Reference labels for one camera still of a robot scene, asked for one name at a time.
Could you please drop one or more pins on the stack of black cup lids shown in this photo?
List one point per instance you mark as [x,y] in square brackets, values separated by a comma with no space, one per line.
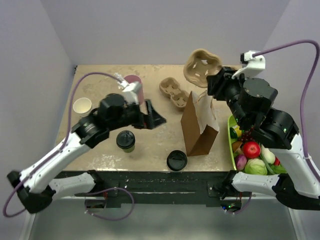
[177,160]

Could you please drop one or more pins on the pink cylindrical container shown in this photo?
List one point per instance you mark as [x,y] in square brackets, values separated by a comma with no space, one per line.
[133,78]

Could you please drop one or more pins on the brown paper bag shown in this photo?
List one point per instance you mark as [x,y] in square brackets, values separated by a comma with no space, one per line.
[199,124]

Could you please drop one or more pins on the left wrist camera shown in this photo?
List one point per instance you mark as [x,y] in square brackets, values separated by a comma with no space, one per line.
[132,93]

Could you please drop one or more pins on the green cabbage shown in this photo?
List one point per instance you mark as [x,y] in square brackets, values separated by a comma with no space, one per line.
[255,166]

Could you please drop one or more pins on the wrapped white straws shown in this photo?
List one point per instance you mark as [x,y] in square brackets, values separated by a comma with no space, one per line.
[122,83]

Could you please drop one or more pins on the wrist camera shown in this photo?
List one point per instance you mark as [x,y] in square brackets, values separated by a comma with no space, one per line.
[132,93]
[251,65]

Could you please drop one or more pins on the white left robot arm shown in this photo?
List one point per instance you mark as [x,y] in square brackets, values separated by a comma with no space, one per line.
[37,185]

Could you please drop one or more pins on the purple onion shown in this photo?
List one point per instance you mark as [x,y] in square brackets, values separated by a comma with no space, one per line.
[240,162]

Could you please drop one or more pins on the green paper coffee cup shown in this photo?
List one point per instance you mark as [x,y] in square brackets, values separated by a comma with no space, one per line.
[128,148]

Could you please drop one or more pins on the green bottle yellow label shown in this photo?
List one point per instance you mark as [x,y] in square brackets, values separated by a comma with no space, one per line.
[235,131]

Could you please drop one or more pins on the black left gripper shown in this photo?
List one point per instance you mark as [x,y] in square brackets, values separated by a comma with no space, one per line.
[150,121]

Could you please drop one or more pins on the black cup lid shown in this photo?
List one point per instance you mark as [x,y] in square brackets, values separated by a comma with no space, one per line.
[125,137]

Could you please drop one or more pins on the black table front rail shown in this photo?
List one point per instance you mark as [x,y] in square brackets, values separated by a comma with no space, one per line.
[115,188]

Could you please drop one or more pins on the red apple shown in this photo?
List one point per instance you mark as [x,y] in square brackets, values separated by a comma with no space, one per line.
[251,150]

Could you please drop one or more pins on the green plastic basket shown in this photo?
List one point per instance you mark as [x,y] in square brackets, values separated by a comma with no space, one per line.
[230,122]

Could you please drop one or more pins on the white radish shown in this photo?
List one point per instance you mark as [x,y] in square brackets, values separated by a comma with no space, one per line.
[267,155]

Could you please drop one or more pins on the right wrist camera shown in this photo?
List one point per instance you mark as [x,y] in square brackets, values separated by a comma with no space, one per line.
[251,65]

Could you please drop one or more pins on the cardboard two-cup carrier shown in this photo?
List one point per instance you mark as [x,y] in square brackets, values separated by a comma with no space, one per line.
[200,64]

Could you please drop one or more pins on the red grape bunch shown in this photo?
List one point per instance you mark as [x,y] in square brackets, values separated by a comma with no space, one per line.
[246,136]

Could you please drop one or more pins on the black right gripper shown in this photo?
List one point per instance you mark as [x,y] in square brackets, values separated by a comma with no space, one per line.
[218,81]

